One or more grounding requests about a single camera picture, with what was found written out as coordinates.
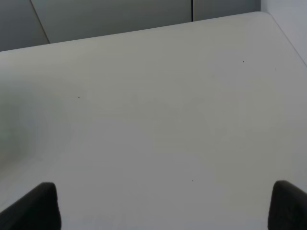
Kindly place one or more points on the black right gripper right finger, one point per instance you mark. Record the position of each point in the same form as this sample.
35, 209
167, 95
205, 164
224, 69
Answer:
288, 207

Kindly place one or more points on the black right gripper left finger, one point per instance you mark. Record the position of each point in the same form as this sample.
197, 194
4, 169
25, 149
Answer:
36, 210

